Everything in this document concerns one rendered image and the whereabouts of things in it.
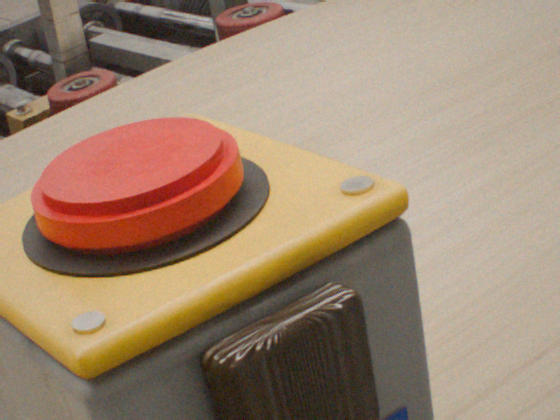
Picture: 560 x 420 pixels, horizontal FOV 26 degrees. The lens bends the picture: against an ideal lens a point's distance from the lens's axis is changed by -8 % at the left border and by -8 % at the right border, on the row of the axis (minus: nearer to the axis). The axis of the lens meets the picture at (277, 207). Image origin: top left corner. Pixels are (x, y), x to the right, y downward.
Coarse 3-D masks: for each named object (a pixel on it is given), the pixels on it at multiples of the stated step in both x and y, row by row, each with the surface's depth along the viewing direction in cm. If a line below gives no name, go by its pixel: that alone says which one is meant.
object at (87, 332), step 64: (256, 192) 23; (320, 192) 23; (384, 192) 22; (0, 256) 23; (64, 256) 22; (128, 256) 22; (192, 256) 21; (256, 256) 21; (320, 256) 21; (384, 256) 22; (0, 320) 22; (64, 320) 20; (128, 320) 20; (192, 320) 20; (256, 320) 21; (384, 320) 23; (0, 384) 24; (64, 384) 20; (128, 384) 20; (192, 384) 20; (384, 384) 23
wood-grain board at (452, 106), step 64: (384, 0) 142; (448, 0) 138; (512, 0) 135; (192, 64) 133; (256, 64) 128; (320, 64) 125; (384, 64) 122; (448, 64) 119; (512, 64) 117; (64, 128) 123; (256, 128) 113; (320, 128) 110; (384, 128) 108; (448, 128) 105; (512, 128) 103; (0, 192) 112; (448, 192) 95; (512, 192) 92; (448, 256) 86; (512, 256) 84; (448, 320) 78; (512, 320) 77; (448, 384) 72; (512, 384) 70
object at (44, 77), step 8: (296, 0) 205; (304, 0) 204; (312, 0) 203; (40, 72) 197; (32, 80) 196; (40, 80) 194; (48, 80) 192; (32, 88) 196; (40, 88) 195; (48, 88) 192
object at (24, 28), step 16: (96, 0) 200; (128, 0) 204; (144, 0) 206; (320, 0) 226; (32, 16) 194; (0, 32) 191; (16, 32) 192; (32, 32) 194; (128, 32) 205; (144, 32) 207; (160, 32) 209; (176, 32) 210; (32, 48) 195; (112, 64) 202; (0, 128) 193
